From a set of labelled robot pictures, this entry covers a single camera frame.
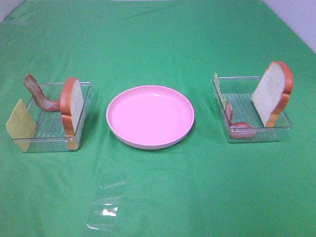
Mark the clear plastic container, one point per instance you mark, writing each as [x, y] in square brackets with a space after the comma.
[238, 92]
[50, 135]

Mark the yellow cheese slice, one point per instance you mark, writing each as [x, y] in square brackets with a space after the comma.
[21, 126]

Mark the pale green lettuce leaf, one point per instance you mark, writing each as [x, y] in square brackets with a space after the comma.
[217, 86]

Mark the toast bread slice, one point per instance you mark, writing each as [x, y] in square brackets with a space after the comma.
[71, 104]
[273, 92]

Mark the right clear plastic container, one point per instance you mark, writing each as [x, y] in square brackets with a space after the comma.
[238, 92]

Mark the green tablecloth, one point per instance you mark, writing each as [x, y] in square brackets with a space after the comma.
[202, 187]

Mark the bacon strip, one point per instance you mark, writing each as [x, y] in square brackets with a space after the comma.
[239, 130]
[39, 97]

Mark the clear tape patch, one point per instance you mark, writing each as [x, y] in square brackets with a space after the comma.
[105, 205]

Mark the pink round plate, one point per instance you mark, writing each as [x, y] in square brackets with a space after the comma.
[150, 117]

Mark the left clear plastic container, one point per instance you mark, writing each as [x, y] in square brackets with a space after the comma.
[50, 135]

